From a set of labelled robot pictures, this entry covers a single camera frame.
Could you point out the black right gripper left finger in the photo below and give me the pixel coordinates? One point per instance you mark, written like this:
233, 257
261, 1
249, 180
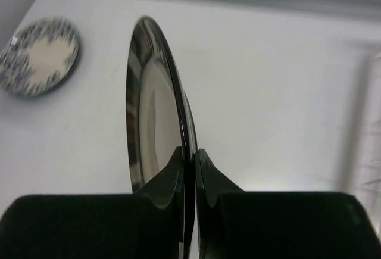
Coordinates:
148, 223

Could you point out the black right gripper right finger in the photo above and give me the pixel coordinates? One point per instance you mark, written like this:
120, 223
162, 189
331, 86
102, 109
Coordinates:
233, 223

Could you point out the blue floral plate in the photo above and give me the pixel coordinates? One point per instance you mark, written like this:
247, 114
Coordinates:
40, 57

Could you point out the plain dark rim plate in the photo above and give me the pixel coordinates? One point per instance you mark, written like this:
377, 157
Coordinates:
161, 136

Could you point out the metal wire dish rack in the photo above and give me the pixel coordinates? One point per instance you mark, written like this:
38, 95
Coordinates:
361, 156

